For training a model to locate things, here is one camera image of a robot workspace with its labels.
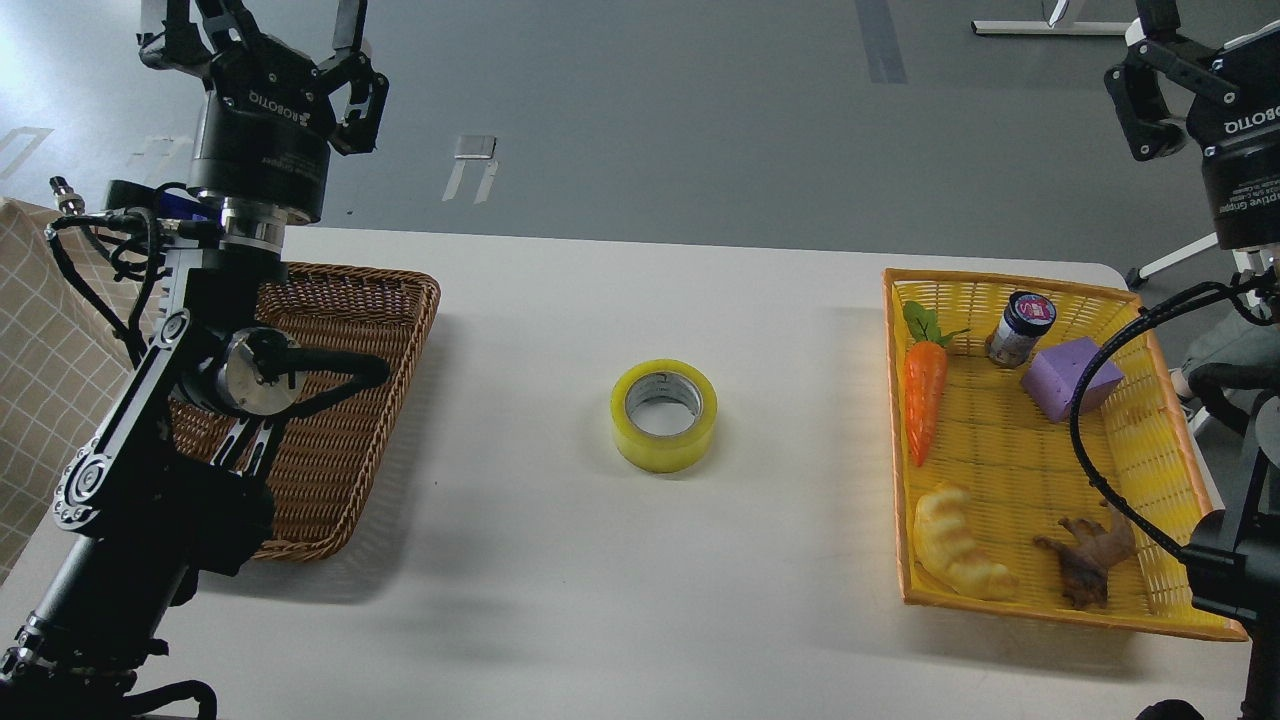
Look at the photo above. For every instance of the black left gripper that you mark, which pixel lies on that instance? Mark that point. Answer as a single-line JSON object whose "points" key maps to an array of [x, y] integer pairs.
{"points": [[263, 136]]}

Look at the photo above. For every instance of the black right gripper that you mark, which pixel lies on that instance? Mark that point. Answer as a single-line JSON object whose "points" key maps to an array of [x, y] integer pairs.
{"points": [[1235, 118]]}

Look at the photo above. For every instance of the yellow tape roll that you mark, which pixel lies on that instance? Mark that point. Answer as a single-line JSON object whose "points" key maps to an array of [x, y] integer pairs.
{"points": [[675, 382]]}

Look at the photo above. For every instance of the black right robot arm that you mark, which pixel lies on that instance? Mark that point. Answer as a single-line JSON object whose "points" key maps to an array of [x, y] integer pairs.
{"points": [[1167, 90]]}

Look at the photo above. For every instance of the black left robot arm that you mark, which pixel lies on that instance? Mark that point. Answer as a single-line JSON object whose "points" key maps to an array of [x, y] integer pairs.
{"points": [[175, 479]]}

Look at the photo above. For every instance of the small dark-lidded jar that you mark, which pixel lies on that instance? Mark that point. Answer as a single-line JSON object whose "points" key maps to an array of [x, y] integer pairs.
{"points": [[1027, 317]]}

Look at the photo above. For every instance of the purple foam block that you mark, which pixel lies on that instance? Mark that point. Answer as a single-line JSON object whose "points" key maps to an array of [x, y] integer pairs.
{"points": [[1055, 372]]}

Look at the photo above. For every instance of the beige checkered cloth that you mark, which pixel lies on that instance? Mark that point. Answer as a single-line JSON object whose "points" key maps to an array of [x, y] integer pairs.
{"points": [[60, 371]]}

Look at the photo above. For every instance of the orange toy carrot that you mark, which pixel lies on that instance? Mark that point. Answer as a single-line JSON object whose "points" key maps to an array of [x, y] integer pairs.
{"points": [[924, 376]]}

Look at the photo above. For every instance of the yellow plastic basket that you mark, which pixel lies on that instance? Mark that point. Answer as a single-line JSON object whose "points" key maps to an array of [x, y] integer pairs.
{"points": [[1020, 470]]}

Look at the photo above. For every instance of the brown wicker basket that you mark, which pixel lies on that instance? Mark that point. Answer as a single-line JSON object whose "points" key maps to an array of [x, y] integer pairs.
{"points": [[324, 467]]}

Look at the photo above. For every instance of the brown toy animal figure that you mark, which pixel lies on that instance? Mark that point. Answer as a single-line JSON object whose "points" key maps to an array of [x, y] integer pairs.
{"points": [[1085, 563]]}

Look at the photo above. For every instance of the yellow toy croissant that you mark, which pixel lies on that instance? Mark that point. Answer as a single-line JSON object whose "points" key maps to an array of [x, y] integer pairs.
{"points": [[946, 546]]}

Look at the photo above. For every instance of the white table leg frame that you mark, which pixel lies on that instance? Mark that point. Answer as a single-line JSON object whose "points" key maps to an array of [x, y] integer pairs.
{"points": [[1059, 19]]}

